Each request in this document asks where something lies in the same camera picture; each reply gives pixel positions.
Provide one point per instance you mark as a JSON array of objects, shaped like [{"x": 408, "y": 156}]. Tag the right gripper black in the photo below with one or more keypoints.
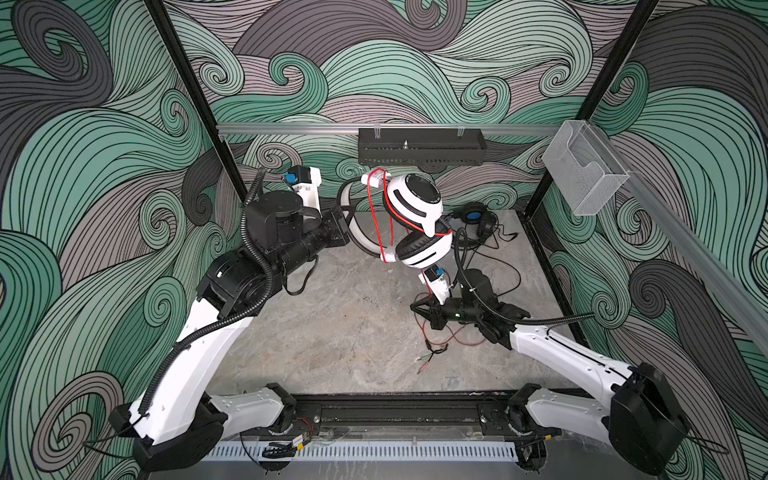
[{"x": 434, "y": 313}]

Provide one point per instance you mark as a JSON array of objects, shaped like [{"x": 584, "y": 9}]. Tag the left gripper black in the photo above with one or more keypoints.
[{"x": 335, "y": 227}]

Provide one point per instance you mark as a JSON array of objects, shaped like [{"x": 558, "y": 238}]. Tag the white black headphones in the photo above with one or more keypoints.
[{"x": 413, "y": 202}]

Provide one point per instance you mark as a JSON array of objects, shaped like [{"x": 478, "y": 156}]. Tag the black blue headphones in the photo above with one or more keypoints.
[{"x": 479, "y": 215}]

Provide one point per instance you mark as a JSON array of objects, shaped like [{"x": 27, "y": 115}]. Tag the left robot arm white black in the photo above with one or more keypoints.
[{"x": 174, "y": 423}]

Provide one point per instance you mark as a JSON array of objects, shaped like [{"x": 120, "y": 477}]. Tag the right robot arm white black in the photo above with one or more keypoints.
[{"x": 631, "y": 408}]

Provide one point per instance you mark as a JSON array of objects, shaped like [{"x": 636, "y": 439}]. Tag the black perforated metal tray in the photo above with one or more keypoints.
[{"x": 437, "y": 147}]

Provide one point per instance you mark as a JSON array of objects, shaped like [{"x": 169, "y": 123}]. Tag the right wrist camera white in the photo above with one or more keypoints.
[{"x": 437, "y": 283}]

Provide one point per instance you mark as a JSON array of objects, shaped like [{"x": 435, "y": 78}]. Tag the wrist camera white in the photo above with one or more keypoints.
[
  {"x": 305, "y": 181},
  {"x": 437, "y": 283}
]

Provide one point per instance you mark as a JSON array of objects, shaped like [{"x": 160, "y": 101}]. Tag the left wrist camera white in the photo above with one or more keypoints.
[{"x": 305, "y": 181}]

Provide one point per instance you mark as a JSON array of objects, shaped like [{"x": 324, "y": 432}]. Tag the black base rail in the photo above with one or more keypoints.
[{"x": 420, "y": 414}]

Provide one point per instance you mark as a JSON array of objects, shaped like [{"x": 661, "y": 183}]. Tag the aluminium rail back wall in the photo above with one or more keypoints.
[{"x": 305, "y": 128}]

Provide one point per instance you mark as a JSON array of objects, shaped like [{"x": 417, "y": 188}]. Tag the aluminium rail wall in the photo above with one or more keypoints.
[
  {"x": 686, "y": 207},
  {"x": 305, "y": 128}
]

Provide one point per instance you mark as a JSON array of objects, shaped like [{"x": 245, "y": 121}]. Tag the white slotted cable duct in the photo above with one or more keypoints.
[{"x": 369, "y": 451}]

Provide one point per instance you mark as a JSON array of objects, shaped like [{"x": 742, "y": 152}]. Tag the clear plastic wall bin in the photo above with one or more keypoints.
[{"x": 585, "y": 167}]

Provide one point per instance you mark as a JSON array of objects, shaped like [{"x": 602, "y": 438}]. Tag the aluminium rail right wall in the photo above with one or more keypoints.
[{"x": 686, "y": 207}]

